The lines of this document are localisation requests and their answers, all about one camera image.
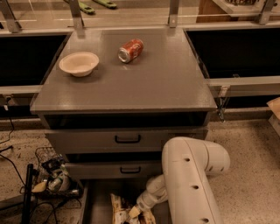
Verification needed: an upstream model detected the red soda can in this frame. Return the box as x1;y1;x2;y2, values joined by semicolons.
117;38;144;63

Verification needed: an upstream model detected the metal bracket centre right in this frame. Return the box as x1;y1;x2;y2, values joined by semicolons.
168;0;179;28

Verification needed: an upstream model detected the metal bracket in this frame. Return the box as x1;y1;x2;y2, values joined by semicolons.
168;0;179;28
0;0;22;33
69;0;84;30
258;0;276;25

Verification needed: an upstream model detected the black floor cable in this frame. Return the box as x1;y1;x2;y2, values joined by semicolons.
0;116;27;187

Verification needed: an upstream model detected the black stand post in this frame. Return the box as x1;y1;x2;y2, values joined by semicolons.
21;164;33;224

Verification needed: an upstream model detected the metal bracket far right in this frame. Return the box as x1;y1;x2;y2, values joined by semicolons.
258;0;276;25

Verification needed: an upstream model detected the metal clamp on rail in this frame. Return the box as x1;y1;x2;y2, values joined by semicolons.
217;86;230;123

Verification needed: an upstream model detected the grey top drawer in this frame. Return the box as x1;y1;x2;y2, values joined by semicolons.
45;127;208;154

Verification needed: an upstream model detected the green tool left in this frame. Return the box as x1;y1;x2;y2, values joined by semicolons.
64;0;95;15

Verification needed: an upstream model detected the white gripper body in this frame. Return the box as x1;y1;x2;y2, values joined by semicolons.
136;191;158;212

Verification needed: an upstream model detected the green tool right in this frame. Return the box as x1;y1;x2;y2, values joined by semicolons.
93;0;117;9

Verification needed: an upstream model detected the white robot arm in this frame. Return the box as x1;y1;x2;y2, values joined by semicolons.
129;136;230;224

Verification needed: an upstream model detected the brown chip bag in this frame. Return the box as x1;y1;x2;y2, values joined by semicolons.
110;193;156;224

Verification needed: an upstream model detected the green tool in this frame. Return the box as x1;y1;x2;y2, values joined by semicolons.
64;0;95;15
93;0;117;9

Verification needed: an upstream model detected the metal bracket far left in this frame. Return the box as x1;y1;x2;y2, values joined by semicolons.
0;0;22;33

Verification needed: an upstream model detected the grey middle drawer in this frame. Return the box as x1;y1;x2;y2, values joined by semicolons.
66;160;162;179

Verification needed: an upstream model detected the white paper bowl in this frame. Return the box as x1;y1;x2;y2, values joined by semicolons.
59;52;100;77

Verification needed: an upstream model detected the metal bracket centre left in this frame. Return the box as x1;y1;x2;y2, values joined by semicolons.
69;0;84;30

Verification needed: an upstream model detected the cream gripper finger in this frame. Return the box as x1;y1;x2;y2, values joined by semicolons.
129;205;142;219

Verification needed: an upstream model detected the wire basket with clutter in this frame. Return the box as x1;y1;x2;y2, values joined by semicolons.
31;147;81;198

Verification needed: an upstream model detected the grey drawer cabinet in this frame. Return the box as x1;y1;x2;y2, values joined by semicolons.
30;27;218;182

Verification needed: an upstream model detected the grey open bottom drawer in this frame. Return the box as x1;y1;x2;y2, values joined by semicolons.
78;176;176;224

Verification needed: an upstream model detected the wooden box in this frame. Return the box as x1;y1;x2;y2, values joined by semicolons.
196;0;257;23

